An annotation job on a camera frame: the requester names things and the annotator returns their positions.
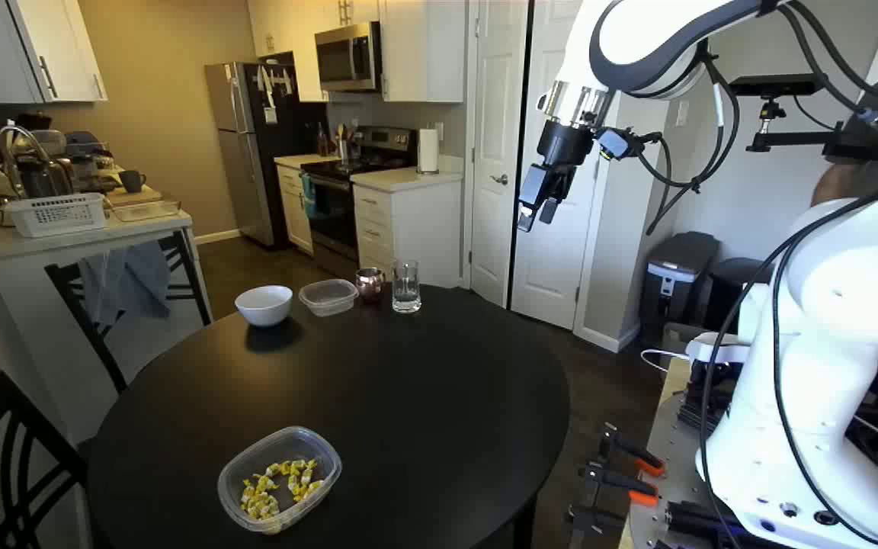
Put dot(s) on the black wooden chair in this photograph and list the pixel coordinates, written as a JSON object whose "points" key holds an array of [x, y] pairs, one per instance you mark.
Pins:
{"points": [[8, 457], [77, 293]]}

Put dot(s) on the clear plastic lunch box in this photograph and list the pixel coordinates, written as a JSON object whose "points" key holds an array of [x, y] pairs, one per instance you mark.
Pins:
{"points": [[256, 465]]}

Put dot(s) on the dark mug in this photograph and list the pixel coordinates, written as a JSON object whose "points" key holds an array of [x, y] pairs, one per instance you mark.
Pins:
{"points": [[131, 181]]}

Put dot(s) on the camera on mount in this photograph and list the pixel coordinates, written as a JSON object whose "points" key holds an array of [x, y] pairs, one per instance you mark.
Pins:
{"points": [[778, 84]]}

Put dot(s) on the copper mug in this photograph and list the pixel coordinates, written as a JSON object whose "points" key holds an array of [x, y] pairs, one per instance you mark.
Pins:
{"points": [[369, 284]]}

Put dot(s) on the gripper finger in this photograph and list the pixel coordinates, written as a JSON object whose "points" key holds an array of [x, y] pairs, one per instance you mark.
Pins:
{"points": [[528, 217], [549, 210]]}

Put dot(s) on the clear drinking glass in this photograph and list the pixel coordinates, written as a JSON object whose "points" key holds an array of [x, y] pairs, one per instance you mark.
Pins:
{"points": [[406, 290]]}

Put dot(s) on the person's forearm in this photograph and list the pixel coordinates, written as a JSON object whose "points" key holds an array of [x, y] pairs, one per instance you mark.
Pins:
{"points": [[850, 183]]}

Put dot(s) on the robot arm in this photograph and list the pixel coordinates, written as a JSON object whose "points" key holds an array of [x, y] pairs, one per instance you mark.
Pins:
{"points": [[828, 320]]}

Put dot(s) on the black bin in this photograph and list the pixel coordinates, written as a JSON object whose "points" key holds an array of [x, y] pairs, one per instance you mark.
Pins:
{"points": [[736, 286]]}

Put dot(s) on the kitchen tap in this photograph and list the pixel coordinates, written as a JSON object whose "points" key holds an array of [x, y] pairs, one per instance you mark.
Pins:
{"points": [[16, 137]]}

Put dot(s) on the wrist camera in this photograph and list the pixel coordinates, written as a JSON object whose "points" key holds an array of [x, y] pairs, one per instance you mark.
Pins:
{"points": [[616, 143]]}

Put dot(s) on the paper towel roll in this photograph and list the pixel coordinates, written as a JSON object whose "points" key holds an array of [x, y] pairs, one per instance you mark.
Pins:
{"points": [[427, 151]]}

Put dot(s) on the clear plastic lid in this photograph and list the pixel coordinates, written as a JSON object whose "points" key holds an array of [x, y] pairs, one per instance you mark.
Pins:
{"points": [[328, 297]]}

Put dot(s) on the steel refrigerator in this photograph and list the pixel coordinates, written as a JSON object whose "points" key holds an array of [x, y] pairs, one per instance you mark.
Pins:
{"points": [[245, 152]]}

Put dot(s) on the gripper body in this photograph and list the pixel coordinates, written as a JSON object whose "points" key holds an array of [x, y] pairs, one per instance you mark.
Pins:
{"points": [[561, 149]]}

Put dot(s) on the clear glass dish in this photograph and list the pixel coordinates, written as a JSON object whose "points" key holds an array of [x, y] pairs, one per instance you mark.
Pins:
{"points": [[145, 210]]}

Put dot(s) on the white drawer cabinet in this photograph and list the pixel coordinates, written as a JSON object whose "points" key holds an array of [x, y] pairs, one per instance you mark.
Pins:
{"points": [[408, 229]]}

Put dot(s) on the grey cloth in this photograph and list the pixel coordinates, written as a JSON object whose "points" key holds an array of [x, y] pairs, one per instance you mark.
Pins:
{"points": [[130, 282]]}

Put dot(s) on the white door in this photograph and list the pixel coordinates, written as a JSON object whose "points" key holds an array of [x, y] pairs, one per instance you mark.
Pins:
{"points": [[553, 259], [496, 152]]}

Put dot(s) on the grey trash can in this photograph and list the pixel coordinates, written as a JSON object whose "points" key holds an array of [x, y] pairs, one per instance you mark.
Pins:
{"points": [[675, 282]]}

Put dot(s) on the steel microwave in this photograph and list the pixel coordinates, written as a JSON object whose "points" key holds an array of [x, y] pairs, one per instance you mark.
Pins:
{"points": [[347, 57]]}

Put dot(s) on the white bowl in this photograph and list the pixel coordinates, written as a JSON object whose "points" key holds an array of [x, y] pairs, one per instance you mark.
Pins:
{"points": [[264, 305]]}

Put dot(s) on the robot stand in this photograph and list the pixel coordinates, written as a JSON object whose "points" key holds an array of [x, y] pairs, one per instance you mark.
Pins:
{"points": [[664, 457]]}

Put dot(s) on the white plastic basket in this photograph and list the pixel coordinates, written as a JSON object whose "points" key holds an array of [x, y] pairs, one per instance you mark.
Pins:
{"points": [[58, 215]]}

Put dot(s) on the white wall cabinet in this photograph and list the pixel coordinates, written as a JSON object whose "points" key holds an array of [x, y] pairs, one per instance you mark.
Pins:
{"points": [[20, 46]]}

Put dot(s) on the heap of yellow candy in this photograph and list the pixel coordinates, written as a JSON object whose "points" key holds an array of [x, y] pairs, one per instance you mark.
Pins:
{"points": [[286, 480]]}

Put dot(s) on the row of white wall cabinets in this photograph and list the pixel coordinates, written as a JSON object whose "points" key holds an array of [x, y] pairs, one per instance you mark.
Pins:
{"points": [[424, 46]]}

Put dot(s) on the black steel stove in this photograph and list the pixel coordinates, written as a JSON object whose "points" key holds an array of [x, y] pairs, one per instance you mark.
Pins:
{"points": [[332, 206]]}

